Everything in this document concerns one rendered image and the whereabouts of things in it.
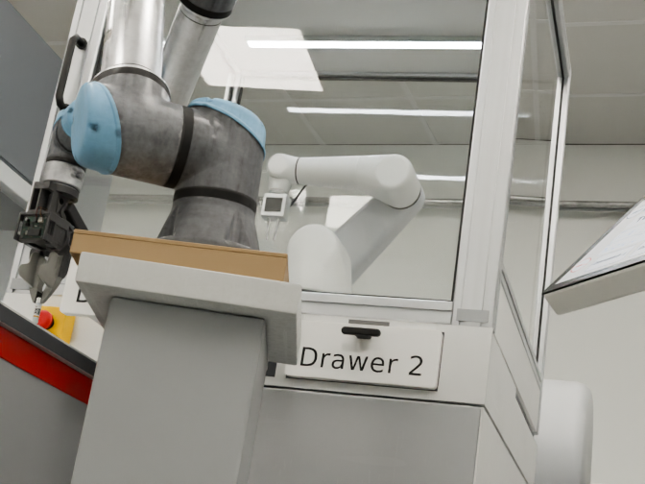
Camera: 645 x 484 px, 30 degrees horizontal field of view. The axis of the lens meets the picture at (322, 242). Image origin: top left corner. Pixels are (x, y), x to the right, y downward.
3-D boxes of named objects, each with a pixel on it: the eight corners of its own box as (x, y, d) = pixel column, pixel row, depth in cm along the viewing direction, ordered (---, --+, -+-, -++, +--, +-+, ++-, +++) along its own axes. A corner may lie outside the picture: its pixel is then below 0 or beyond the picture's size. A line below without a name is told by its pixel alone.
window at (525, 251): (494, 259, 231) (535, -115, 258) (491, 259, 231) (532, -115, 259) (536, 375, 309) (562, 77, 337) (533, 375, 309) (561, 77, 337)
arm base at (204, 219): (250, 257, 157) (260, 186, 159) (138, 248, 159) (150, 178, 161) (267, 287, 171) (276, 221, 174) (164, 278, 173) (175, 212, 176)
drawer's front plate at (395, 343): (435, 388, 219) (441, 329, 222) (283, 375, 227) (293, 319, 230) (437, 390, 220) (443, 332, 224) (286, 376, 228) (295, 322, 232)
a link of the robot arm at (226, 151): (270, 199, 164) (282, 108, 168) (175, 177, 160) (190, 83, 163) (242, 220, 175) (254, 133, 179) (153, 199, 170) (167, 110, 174)
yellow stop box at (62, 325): (58, 340, 238) (65, 305, 240) (26, 337, 240) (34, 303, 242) (69, 348, 242) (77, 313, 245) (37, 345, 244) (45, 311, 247)
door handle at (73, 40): (59, 105, 258) (79, 27, 264) (49, 105, 259) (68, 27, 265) (70, 115, 263) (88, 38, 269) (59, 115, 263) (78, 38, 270)
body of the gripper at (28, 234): (11, 242, 215) (26, 180, 219) (40, 258, 222) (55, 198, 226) (44, 242, 212) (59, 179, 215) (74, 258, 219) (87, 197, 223)
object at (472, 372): (485, 404, 217) (492, 327, 222) (-12, 359, 246) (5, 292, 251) (533, 492, 303) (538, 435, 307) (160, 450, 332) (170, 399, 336)
